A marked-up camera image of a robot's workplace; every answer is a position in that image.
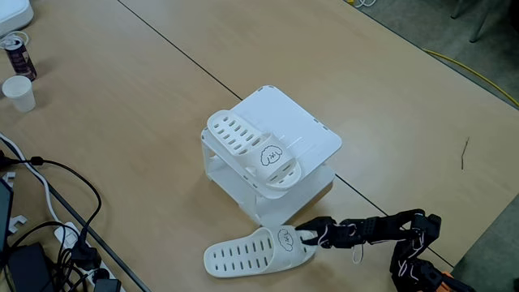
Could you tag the dark laptop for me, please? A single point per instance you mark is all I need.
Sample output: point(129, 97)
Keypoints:
point(5, 215)

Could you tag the white plastic shoe rack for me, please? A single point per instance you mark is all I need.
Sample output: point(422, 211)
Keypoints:
point(300, 121)

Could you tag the white power strip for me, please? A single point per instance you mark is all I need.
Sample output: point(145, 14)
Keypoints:
point(65, 237)

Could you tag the black power brick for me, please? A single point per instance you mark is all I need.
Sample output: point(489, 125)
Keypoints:
point(30, 267)

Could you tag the white slipper with dog print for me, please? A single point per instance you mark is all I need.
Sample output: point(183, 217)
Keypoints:
point(302, 249)
point(284, 166)

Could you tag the black power plug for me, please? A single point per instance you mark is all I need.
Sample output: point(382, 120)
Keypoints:
point(85, 257)

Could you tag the white paper cup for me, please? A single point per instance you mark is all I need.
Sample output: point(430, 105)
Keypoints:
point(18, 95)

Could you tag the small white plastic bracket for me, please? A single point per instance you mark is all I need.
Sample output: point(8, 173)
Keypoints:
point(17, 222)
point(9, 177)

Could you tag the black plug adapter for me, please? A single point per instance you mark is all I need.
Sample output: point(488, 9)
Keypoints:
point(106, 285)

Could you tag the grey chair leg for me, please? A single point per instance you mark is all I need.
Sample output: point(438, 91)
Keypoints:
point(482, 20)
point(458, 9)

